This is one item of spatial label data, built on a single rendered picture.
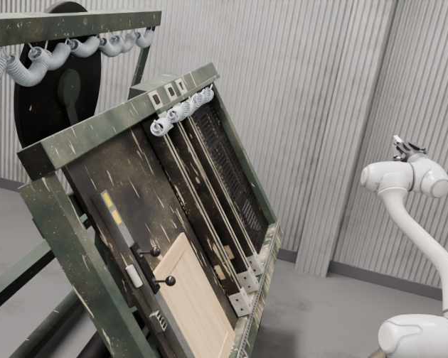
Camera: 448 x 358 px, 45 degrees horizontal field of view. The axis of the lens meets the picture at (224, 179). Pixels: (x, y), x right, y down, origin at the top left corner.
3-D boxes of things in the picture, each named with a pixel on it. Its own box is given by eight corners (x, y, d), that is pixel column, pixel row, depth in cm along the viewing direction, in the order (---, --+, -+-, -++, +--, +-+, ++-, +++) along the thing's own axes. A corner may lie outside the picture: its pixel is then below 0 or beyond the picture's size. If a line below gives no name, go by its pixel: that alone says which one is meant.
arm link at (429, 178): (440, 156, 192) (404, 155, 191) (459, 175, 178) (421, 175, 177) (434, 182, 196) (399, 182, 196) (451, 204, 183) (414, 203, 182)
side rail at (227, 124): (261, 227, 382) (275, 222, 379) (195, 86, 360) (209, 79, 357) (263, 223, 390) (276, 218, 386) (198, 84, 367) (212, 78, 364)
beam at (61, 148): (30, 182, 161) (57, 170, 158) (14, 153, 159) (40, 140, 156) (205, 81, 366) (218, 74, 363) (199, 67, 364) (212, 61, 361)
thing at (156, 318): (157, 333, 195) (164, 331, 194) (148, 317, 193) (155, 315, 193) (161, 327, 199) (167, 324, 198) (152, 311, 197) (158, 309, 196)
